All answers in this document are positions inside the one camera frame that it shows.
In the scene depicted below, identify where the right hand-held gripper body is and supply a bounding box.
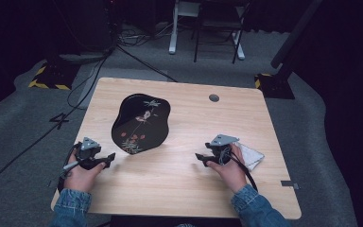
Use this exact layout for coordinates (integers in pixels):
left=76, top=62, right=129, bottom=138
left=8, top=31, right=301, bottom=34
left=210, top=134, right=240, bottom=166

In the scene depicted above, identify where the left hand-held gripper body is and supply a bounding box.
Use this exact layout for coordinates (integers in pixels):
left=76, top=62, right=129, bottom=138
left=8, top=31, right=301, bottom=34
left=75, top=136, right=108, bottom=171

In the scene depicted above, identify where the white cloth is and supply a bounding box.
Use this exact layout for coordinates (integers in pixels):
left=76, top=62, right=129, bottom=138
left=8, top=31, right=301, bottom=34
left=233, top=141, right=265, bottom=172

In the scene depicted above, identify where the black lacquer plate with flowers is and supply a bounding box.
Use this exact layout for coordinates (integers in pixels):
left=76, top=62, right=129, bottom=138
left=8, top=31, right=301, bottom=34
left=111, top=93, right=171, bottom=155

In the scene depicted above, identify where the person's right hand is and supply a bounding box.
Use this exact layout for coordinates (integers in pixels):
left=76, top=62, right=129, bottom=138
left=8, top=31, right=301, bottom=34
left=206, top=143, right=249, bottom=193

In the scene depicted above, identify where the person's left hand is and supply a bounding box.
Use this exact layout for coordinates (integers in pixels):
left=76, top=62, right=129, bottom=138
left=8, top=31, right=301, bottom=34
left=63, top=150, right=107, bottom=193

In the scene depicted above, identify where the black yellow striped stand base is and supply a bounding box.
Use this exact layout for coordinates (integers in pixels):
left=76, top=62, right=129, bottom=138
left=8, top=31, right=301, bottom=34
left=27, top=61, right=79, bottom=91
left=254, top=73, right=296, bottom=100

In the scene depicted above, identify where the white desk leg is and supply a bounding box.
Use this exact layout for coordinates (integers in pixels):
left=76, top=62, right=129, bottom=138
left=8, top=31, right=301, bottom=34
left=233, top=6, right=246, bottom=61
left=168, top=0, right=201, bottom=55

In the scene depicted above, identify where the black folding chair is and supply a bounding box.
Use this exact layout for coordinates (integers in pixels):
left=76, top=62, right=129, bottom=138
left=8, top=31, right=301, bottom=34
left=192, top=0, right=250, bottom=64

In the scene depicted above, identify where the dark equipment cabinet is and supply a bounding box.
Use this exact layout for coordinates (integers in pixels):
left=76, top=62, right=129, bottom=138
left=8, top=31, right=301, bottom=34
left=53, top=0, right=116, bottom=53

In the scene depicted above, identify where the black stand pole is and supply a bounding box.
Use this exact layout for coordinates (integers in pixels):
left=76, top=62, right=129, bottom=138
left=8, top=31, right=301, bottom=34
left=269, top=0, right=324, bottom=70

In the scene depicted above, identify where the grey cable plug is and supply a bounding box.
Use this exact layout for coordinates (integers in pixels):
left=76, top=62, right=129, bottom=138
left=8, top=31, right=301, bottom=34
left=61, top=160, right=79, bottom=171

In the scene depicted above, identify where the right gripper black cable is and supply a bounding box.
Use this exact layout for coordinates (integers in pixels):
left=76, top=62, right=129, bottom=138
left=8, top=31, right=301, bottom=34
left=218, top=146, right=259, bottom=193

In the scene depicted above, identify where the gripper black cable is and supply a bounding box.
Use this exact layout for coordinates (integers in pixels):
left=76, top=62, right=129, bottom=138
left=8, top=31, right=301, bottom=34
left=218, top=146, right=259, bottom=193
left=57, top=143, right=83, bottom=193

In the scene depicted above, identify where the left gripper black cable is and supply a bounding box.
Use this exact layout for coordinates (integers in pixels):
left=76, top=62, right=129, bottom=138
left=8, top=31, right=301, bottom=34
left=57, top=143, right=83, bottom=193

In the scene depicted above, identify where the long black floor cable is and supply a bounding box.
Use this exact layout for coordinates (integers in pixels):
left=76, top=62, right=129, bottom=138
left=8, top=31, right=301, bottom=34
left=0, top=46, right=114, bottom=197

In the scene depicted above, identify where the bundle of floor cables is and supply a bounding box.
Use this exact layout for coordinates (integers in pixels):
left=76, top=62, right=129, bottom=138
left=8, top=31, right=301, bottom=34
left=117, top=27, right=159, bottom=46

